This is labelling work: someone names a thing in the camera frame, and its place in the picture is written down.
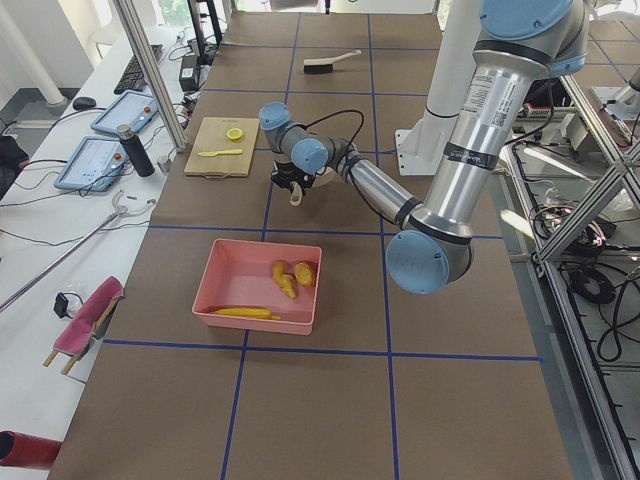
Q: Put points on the beige plastic dustpan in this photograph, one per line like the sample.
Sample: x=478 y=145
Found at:
x=299 y=188

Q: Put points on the bamboo cutting board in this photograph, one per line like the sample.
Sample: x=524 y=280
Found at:
x=212 y=136

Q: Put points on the black keyboard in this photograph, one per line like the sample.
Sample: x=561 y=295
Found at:
x=132 y=78

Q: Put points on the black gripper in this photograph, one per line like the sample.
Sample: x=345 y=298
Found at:
x=286 y=177

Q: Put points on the yellow plastic toy knife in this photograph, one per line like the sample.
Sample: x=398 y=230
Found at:
x=226 y=152

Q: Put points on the blue teach pendant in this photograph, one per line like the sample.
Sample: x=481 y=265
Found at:
x=132 y=108
x=94 y=166

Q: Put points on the aluminium frame post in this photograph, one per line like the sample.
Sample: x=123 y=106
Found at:
x=142 y=50

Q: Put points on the yellow lemon slice toy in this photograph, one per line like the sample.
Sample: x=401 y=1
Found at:
x=235 y=134

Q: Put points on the yellow toy corn cob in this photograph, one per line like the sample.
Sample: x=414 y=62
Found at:
x=247 y=312

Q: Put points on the black power adapter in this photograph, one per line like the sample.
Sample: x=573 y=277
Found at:
x=189 y=73

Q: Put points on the red cylinder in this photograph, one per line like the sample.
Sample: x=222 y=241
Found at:
x=28 y=451

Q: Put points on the black water bottle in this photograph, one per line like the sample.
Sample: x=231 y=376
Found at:
x=135 y=150

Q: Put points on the beige hand brush black bristles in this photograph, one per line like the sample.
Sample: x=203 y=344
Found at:
x=318 y=66

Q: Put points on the brown toy potato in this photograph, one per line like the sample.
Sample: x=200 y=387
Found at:
x=305 y=274

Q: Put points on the near blue teach pendant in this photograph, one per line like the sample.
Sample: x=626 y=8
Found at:
x=94 y=166

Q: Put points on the pink plastic bin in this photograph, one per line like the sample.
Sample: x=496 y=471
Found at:
x=238 y=273

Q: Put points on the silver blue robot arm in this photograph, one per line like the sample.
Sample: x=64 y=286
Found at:
x=519 y=42

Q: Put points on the seated person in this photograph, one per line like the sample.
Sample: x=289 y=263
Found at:
x=13 y=159

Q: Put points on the tan toy ginger root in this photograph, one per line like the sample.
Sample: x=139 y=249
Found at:
x=285 y=281

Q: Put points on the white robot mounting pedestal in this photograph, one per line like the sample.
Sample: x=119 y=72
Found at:
x=419 y=150

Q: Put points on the black computer mouse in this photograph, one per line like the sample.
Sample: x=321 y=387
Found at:
x=81 y=103

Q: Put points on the far blue teach pendant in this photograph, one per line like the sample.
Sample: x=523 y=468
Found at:
x=132 y=108

